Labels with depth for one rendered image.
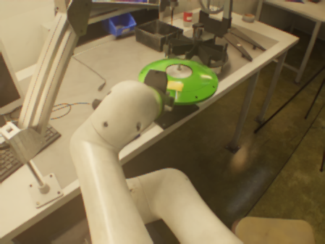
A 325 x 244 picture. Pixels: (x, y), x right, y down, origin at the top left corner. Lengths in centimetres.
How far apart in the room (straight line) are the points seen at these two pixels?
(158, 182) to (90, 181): 23
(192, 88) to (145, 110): 43
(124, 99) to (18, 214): 54
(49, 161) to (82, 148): 43
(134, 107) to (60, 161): 50
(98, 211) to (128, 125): 17
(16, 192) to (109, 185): 51
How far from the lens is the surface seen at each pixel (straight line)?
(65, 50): 66
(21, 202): 86
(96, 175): 45
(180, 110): 97
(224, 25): 160
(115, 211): 41
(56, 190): 82
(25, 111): 65
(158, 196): 61
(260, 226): 112
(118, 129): 47
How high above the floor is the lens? 158
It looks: 43 degrees down
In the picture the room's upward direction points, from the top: 2 degrees clockwise
